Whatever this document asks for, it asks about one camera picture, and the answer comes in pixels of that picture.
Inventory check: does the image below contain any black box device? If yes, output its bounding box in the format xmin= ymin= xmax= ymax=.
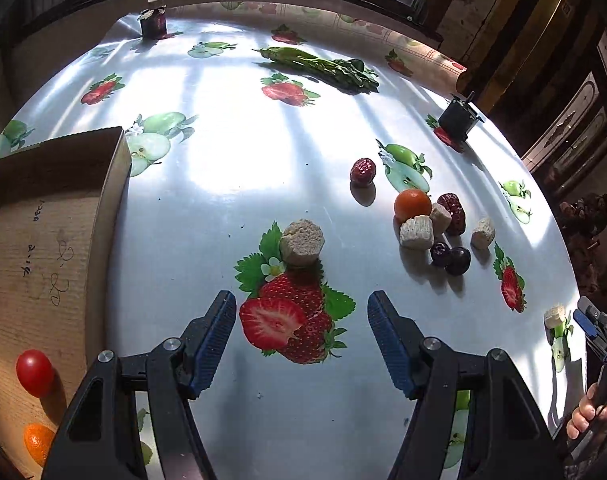
xmin=437 ymin=91 xmax=485 ymax=142

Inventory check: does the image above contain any orange tangerine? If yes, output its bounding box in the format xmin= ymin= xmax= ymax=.
xmin=394 ymin=188 xmax=433 ymax=223
xmin=24 ymin=423 xmax=56 ymax=467

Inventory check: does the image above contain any wooden panel door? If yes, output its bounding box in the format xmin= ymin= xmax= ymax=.
xmin=521 ymin=25 xmax=607 ymax=196

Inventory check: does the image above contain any person's right hand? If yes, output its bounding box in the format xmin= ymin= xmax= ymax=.
xmin=566 ymin=382 xmax=607 ymax=438

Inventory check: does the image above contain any dark purple cherry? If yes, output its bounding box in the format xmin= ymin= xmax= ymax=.
xmin=446 ymin=246 xmax=471 ymax=276

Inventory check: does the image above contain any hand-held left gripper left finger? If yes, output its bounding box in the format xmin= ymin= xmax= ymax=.
xmin=41 ymin=290 xmax=238 ymax=480

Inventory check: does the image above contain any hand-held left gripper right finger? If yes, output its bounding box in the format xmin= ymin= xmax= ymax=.
xmin=367 ymin=290 xmax=567 ymax=480

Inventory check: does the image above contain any large beige sugarcane chunk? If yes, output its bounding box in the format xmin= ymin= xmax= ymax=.
xmin=280 ymin=219 xmax=327 ymax=267

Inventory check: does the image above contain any dark glass jar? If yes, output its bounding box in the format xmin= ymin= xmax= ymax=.
xmin=138 ymin=6 xmax=168 ymax=40

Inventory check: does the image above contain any large red date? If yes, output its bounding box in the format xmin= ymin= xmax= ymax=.
xmin=437 ymin=193 xmax=467 ymax=236

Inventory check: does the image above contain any red tomato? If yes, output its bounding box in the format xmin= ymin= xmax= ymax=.
xmin=16 ymin=349 xmax=55 ymax=397

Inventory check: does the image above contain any bunch of green vegetables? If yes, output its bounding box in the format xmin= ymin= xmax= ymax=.
xmin=254 ymin=46 xmax=380 ymax=95

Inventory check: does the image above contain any small red date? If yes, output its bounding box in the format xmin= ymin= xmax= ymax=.
xmin=350 ymin=158 xmax=377 ymax=187

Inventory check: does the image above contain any dark brown bundle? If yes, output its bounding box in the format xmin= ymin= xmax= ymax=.
xmin=558 ymin=192 xmax=607 ymax=296

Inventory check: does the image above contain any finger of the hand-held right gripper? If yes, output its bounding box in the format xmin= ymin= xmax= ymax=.
xmin=573 ymin=297 xmax=601 ymax=338

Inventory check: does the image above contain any brown cardboard box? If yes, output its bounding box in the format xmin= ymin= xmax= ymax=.
xmin=0 ymin=126 xmax=133 ymax=480

